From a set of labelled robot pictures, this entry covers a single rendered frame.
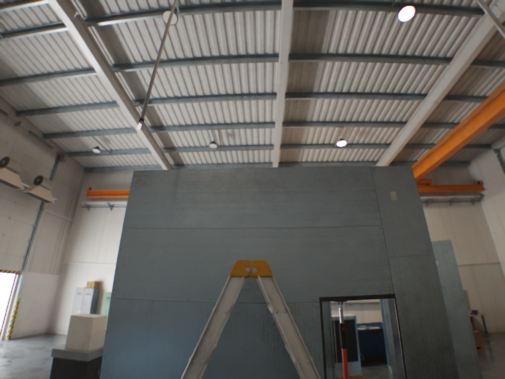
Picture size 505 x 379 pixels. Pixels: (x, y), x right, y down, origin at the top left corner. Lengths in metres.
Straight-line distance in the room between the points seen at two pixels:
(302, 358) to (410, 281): 1.24
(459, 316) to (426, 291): 4.17
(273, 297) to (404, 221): 1.44
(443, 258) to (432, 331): 4.19
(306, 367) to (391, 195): 1.59
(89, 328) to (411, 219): 5.36
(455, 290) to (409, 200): 4.21
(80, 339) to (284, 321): 4.91
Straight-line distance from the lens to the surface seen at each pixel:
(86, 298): 12.34
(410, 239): 2.28
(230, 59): 7.46
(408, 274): 2.21
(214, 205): 2.05
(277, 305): 1.20
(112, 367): 2.28
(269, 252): 1.92
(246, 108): 8.78
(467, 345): 6.52
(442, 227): 13.45
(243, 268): 1.17
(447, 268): 6.38
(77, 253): 13.50
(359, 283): 2.04
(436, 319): 2.32
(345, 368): 2.10
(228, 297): 1.19
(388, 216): 2.24
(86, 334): 5.69
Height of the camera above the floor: 2.19
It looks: 23 degrees up
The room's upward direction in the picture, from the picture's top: straight up
